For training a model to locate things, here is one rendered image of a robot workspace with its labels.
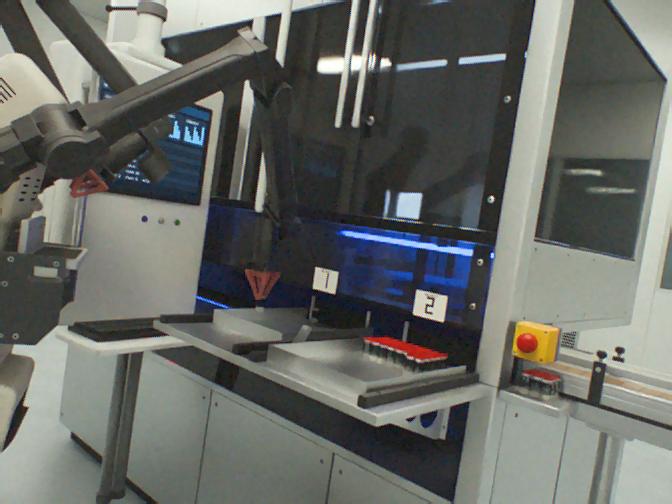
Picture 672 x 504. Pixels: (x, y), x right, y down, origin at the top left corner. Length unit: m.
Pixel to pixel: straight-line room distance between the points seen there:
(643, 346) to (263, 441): 4.60
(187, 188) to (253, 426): 0.76
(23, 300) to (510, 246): 0.95
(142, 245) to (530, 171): 1.10
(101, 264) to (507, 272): 1.07
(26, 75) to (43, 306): 0.40
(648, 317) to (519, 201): 4.68
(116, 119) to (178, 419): 1.34
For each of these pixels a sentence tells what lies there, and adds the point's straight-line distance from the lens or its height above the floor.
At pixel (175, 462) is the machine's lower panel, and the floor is 0.27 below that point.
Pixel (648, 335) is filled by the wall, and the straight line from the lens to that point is 5.88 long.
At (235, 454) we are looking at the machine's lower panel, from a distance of 1.88.
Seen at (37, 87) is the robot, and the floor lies 1.33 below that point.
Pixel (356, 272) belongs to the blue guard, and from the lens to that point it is 1.47.
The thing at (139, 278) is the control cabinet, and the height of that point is 0.93.
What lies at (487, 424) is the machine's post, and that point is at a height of 0.80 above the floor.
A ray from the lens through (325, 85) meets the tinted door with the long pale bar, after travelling 1.67.
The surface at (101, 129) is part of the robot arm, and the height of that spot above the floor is 1.27.
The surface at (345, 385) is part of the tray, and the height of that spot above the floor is 0.90.
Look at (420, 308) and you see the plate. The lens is 1.35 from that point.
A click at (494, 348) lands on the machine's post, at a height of 0.96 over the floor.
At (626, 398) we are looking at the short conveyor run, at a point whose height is 0.92.
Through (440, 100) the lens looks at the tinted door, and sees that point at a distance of 1.41.
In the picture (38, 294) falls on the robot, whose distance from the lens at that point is 1.11.
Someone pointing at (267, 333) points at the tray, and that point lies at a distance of 1.32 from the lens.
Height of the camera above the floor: 1.17
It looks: 3 degrees down
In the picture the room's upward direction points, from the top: 9 degrees clockwise
